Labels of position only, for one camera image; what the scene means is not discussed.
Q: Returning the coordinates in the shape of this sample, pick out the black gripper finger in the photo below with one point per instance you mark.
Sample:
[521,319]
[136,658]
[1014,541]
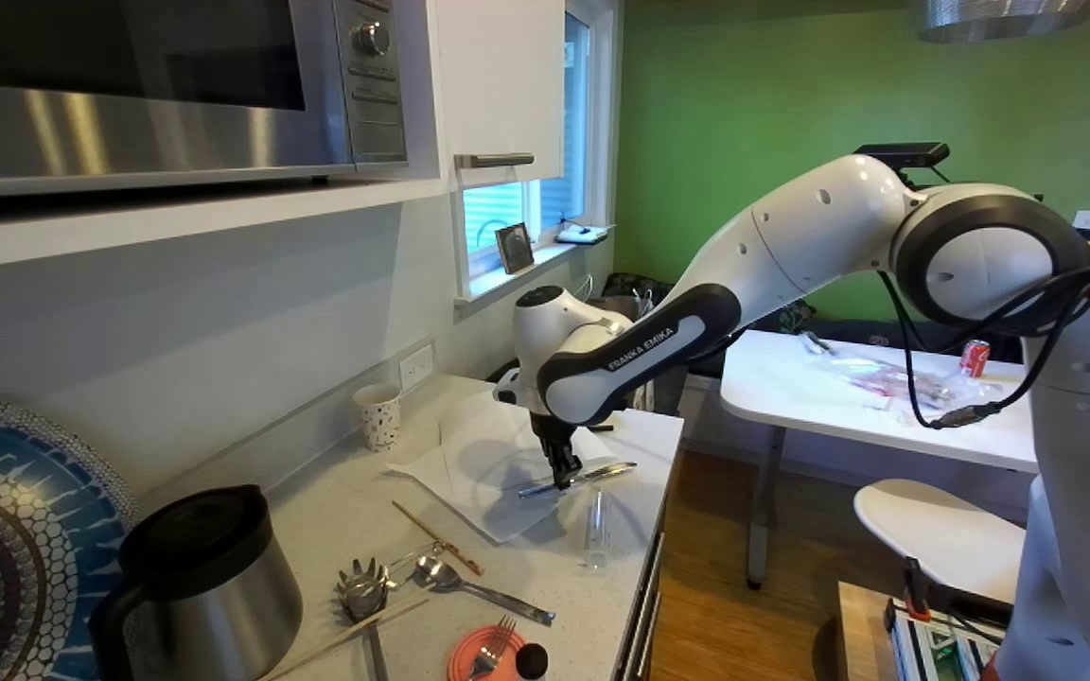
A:
[560,473]

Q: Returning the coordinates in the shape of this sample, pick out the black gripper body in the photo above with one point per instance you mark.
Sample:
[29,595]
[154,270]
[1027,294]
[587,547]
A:
[559,445]

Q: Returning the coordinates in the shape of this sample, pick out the silver spoon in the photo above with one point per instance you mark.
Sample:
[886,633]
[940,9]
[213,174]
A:
[443,579]

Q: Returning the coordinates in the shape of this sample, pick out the silver butter knife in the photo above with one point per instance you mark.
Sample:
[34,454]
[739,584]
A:
[609,472]

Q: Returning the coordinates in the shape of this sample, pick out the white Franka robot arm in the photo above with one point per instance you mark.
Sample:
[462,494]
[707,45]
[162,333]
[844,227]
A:
[960,253]

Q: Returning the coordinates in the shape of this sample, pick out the wooden chopstick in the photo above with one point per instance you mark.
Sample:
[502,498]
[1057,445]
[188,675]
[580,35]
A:
[437,537]

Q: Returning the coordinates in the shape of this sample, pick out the white paper towel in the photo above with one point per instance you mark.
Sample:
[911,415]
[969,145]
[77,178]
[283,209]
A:
[490,472]

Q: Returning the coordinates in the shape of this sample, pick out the patterned paper cup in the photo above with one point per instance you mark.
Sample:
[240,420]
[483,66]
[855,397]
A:
[381,415]

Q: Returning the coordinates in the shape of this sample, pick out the orange silicone lid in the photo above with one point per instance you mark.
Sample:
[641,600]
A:
[525,658]

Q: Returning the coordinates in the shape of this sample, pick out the white dining table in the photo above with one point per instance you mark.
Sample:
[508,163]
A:
[855,395]

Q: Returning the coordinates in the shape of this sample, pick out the white upper cabinet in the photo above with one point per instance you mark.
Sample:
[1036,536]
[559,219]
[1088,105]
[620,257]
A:
[502,87]

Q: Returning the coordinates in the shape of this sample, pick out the steel coffee carafe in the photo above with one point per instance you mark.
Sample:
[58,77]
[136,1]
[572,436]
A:
[204,595]

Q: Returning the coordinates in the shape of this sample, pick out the white round stool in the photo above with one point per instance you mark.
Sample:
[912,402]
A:
[951,537]

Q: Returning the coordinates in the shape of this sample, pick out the blue patterned decorative plate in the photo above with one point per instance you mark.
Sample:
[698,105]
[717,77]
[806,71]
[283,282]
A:
[63,522]

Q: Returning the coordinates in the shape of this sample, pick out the stainless steel microwave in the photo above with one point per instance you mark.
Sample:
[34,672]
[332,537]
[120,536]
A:
[183,91]

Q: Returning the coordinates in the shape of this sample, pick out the white wall outlet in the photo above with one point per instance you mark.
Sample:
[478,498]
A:
[419,364]

